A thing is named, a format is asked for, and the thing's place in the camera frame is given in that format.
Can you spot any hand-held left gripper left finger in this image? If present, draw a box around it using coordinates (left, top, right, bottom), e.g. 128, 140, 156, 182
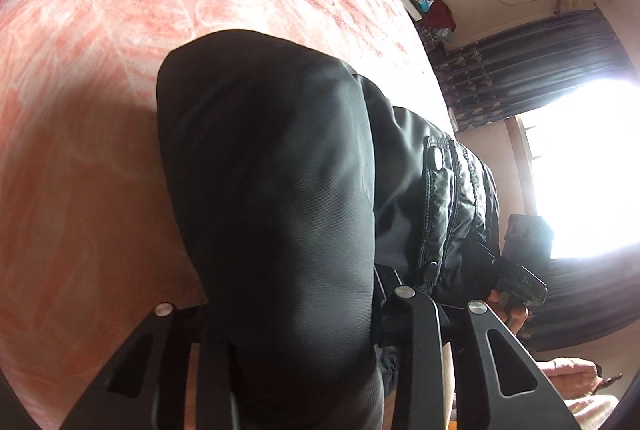
65, 302, 251, 430

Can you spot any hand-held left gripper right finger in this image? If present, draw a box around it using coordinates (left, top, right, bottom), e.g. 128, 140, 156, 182
372, 264, 582, 430

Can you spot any black jacket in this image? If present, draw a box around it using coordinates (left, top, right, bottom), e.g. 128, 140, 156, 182
156, 29, 502, 430

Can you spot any person's right hand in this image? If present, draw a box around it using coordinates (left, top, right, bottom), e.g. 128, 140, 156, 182
486, 289, 530, 338

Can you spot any bright window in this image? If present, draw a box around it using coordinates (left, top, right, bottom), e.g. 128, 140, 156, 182
517, 79, 640, 262

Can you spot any pink clothing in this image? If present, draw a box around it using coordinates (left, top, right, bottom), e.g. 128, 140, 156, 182
539, 356, 623, 430

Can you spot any dark patterned curtain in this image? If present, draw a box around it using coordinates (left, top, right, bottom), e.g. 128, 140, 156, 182
431, 6, 640, 133

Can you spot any red cloth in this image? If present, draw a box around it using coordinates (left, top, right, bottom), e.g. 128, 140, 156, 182
424, 0, 457, 32

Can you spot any pink patterned bed blanket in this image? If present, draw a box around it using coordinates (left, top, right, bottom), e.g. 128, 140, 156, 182
0, 0, 458, 430

